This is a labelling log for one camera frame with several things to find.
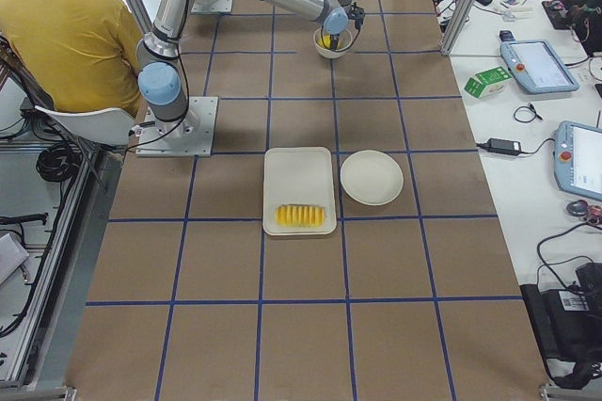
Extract black power adapter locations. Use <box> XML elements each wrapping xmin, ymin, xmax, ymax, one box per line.
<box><xmin>487</xmin><ymin>137</ymin><xmax>522</xmax><ymax>156</ymax></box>

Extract white ceramic bowl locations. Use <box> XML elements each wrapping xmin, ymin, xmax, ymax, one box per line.
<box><xmin>313</xmin><ymin>28</ymin><xmax>354</xmax><ymax>59</ymax></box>

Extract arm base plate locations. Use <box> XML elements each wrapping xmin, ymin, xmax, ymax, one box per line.
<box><xmin>190</xmin><ymin>0</ymin><xmax>233</xmax><ymax>15</ymax></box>
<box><xmin>135</xmin><ymin>96</ymin><xmax>218</xmax><ymax>157</ymax></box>

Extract teach pendant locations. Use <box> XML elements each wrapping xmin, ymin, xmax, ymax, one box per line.
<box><xmin>499</xmin><ymin>40</ymin><xmax>579</xmax><ymax>94</ymax></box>
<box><xmin>553</xmin><ymin>120</ymin><xmax>601</xmax><ymax>201</ymax></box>

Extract white chair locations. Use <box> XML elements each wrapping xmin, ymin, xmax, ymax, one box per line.
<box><xmin>34</xmin><ymin>105</ymin><xmax>135</xmax><ymax>146</ymax></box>

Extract aluminium frame post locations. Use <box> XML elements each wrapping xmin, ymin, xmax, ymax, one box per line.
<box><xmin>440</xmin><ymin>0</ymin><xmax>499</xmax><ymax>57</ymax></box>

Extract cream round plate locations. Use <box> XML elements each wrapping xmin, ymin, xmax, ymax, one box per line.
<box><xmin>341</xmin><ymin>150</ymin><xmax>404</xmax><ymax>206</ymax></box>

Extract far teach pendant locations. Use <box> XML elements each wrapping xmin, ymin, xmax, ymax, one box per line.
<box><xmin>499</xmin><ymin>40</ymin><xmax>579</xmax><ymax>94</ymax></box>

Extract near teach pendant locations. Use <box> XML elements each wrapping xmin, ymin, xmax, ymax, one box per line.
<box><xmin>553</xmin><ymin>120</ymin><xmax>601</xmax><ymax>201</ymax></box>

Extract green white carton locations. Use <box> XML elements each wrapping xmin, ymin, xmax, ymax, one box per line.
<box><xmin>464</xmin><ymin>66</ymin><xmax>512</xmax><ymax>99</ymax></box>

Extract sliced yellow fruit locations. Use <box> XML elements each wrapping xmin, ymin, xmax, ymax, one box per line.
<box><xmin>275</xmin><ymin>204</ymin><xmax>325</xmax><ymax>228</ymax></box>

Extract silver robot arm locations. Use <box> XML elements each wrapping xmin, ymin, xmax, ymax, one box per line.
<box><xmin>136</xmin><ymin>0</ymin><xmax>365</xmax><ymax>140</ymax></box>

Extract yellow lemon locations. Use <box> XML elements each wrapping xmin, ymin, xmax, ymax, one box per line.
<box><xmin>316</xmin><ymin>35</ymin><xmax>329</xmax><ymax>50</ymax></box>

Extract person in yellow shirt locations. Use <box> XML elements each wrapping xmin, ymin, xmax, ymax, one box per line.
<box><xmin>1</xmin><ymin>0</ymin><xmax>142</xmax><ymax>117</ymax></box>

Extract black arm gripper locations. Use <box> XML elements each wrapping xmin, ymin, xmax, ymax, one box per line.
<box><xmin>327</xmin><ymin>34</ymin><xmax>341</xmax><ymax>50</ymax></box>

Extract cream rectangular tray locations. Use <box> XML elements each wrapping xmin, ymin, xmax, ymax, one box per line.
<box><xmin>262</xmin><ymin>147</ymin><xmax>337</xmax><ymax>236</ymax></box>

